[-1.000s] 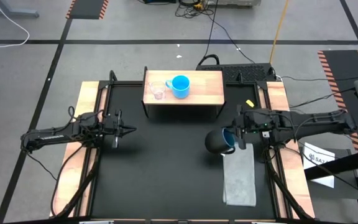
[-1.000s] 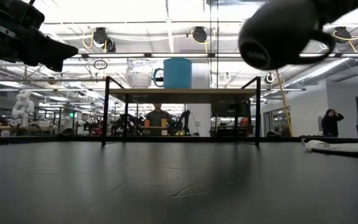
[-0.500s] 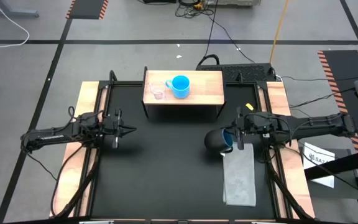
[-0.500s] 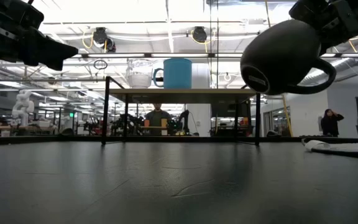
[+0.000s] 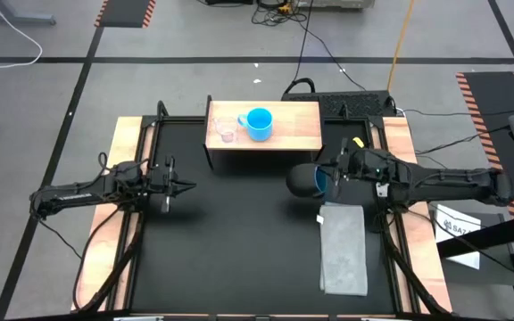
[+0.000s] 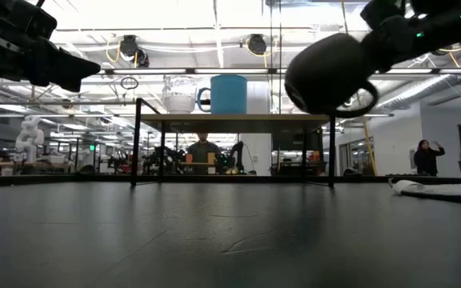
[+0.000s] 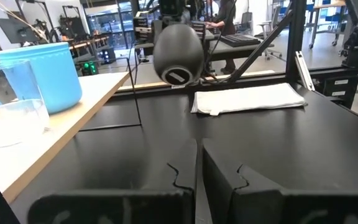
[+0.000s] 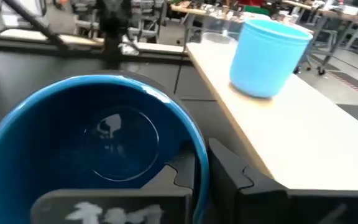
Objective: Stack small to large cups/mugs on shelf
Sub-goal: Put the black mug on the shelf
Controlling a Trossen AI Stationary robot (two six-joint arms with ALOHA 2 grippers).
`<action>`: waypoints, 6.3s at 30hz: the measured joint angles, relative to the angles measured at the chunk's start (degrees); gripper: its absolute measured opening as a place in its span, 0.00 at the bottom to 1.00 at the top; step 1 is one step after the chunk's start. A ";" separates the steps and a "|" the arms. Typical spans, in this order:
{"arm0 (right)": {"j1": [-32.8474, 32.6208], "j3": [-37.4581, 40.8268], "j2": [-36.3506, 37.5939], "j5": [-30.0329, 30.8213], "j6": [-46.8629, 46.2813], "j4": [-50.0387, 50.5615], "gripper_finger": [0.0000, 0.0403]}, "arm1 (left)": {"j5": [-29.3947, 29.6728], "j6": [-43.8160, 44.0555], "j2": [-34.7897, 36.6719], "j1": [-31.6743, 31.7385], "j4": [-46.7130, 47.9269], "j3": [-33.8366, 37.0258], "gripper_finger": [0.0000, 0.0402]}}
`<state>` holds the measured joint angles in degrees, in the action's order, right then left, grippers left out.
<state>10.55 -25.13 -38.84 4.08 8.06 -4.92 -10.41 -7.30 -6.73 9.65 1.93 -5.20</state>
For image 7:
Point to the folded light cloth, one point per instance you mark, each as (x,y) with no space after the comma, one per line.
(247,98)

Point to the person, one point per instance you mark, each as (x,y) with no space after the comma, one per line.
(225,18)

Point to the silver metal strip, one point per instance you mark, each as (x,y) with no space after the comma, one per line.
(304,71)

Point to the clear plastic cup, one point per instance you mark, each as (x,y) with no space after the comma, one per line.
(17,121)

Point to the light blue plastic cup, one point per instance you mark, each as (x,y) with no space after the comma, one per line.
(57,77)

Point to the black box with green light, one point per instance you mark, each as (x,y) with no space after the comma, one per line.
(89,68)

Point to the black keyboard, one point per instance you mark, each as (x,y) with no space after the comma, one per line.
(239,40)

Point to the wooden shelf with black legs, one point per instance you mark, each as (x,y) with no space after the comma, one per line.
(73,115)

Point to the black box with white labels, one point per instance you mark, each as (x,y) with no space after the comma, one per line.
(337,90)

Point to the black aluminium rig frame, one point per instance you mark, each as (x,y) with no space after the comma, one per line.
(294,37)

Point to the grey office chair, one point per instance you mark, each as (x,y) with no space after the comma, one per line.
(270,28)

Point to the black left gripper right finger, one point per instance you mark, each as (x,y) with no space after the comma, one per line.
(216,174)

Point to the dark round mug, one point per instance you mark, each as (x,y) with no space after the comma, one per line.
(179,53)

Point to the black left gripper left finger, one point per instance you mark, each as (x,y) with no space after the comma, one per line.
(185,174)

